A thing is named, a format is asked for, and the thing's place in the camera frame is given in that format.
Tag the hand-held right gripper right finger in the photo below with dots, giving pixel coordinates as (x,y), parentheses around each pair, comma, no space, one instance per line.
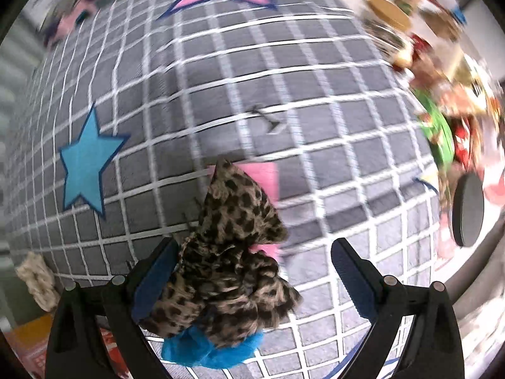
(355,280)

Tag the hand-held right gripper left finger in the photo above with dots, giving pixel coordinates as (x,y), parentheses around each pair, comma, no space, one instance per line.
(154,280)

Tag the leopard print scrunchie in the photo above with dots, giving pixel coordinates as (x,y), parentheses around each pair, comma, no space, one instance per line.
(232,221)

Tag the bright blue fluffy scrunchie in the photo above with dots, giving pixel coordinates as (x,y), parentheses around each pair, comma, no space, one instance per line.
(221,357)

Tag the cream fluffy scrunchie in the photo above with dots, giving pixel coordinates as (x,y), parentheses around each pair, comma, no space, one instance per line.
(37,280)

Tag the black round disc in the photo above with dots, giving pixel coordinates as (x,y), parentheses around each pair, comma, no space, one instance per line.
(467,209)

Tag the red patterned cardboard box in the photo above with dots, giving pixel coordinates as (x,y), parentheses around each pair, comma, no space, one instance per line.
(27,343)

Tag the green cloth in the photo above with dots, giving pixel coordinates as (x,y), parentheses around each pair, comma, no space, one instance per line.
(438,130)

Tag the red cloth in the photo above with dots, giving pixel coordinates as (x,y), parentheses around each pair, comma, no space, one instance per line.
(463,146)

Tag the grey checked blanket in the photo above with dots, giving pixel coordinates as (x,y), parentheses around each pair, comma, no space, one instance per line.
(276,87)

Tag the yellow round lid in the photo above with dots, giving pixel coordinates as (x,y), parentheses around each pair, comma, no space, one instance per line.
(388,12)

